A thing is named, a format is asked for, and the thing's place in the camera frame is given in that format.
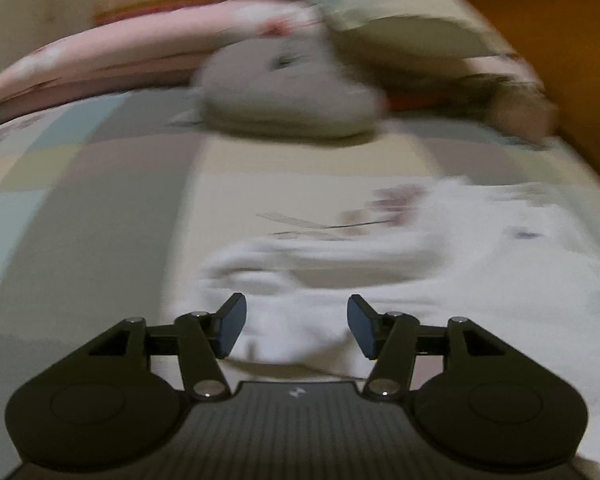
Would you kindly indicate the wooden headboard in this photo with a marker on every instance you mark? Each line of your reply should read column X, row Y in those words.
column 570, row 50

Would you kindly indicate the pink floral quilt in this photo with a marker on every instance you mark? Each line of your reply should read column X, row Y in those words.
column 130, row 45

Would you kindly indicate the white printed long-sleeve shirt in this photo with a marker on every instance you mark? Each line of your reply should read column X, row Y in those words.
column 480, row 285

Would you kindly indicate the beige patchwork pillow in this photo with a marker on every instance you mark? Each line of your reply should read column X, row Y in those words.
column 395, row 5

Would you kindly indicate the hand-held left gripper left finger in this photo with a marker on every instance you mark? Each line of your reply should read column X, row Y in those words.
column 232, row 325

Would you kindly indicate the red cloth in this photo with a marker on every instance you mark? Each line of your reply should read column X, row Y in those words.
column 390, row 102

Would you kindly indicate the brown folded blanket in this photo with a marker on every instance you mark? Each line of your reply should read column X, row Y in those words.
column 520, row 105

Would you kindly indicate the grey round cushion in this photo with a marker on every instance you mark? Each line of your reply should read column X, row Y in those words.
column 290, row 95

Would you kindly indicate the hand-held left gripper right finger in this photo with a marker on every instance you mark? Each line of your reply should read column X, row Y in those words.
column 360, row 325

